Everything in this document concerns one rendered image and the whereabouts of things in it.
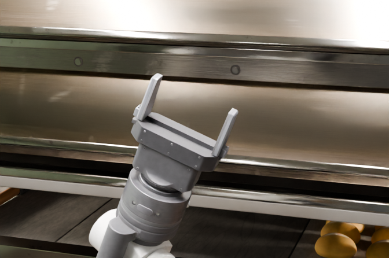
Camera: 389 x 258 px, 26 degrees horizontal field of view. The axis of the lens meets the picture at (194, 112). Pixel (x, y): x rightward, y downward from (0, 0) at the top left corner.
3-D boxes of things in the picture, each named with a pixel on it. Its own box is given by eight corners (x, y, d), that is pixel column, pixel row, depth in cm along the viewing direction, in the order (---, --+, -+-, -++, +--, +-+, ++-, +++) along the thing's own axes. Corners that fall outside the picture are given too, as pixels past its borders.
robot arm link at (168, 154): (213, 168, 105) (182, 243, 110) (233, 140, 113) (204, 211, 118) (124, 125, 107) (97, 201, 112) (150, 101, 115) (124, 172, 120)
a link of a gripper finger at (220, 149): (234, 106, 108) (217, 146, 110) (227, 114, 105) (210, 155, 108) (245, 111, 108) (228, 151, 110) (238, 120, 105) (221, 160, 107)
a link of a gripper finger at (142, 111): (156, 81, 106) (141, 122, 109) (164, 73, 109) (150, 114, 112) (145, 76, 107) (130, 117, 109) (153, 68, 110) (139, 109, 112)
